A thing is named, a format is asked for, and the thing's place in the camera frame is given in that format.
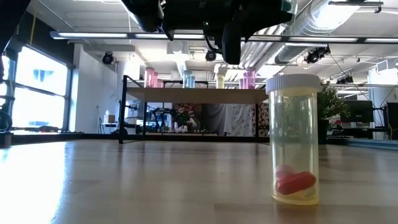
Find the pink medicine bottle white cap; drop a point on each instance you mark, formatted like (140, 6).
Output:
(242, 83)
(250, 77)

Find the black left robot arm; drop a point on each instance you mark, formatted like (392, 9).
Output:
(9, 18)

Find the person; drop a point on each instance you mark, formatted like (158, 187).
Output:
(183, 116)

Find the small cardboard box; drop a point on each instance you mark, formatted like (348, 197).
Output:
(110, 119)

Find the black aluminium table frame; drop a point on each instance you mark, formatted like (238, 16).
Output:
(186, 137)

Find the white patterned curtain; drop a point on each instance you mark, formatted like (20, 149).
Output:
(244, 119)

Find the white cap front centre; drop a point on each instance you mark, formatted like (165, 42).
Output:
(293, 140)

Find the floral patterned cloth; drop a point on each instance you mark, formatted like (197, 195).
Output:
(262, 119)

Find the yellow medicine bottle white pills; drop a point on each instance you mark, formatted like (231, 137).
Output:
(220, 81)

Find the long ceiling light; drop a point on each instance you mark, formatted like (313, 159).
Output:
(382, 40)
(93, 35)
(149, 36)
(323, 39)

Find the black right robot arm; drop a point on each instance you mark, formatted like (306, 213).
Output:
(264, 14)

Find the white hanging coat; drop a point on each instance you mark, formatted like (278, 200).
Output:
(221, 119)

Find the white ventilation duct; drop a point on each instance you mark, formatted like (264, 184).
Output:
(182, 60)

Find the large bright window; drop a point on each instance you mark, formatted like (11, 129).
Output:
(40, 93)

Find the black computer monitor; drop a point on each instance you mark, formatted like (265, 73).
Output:
(357, 111)
(392, 119)

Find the silver ventilation duct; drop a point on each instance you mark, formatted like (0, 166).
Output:
(329, 15)

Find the potted green plant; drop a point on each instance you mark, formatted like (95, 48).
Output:
(331, 104)

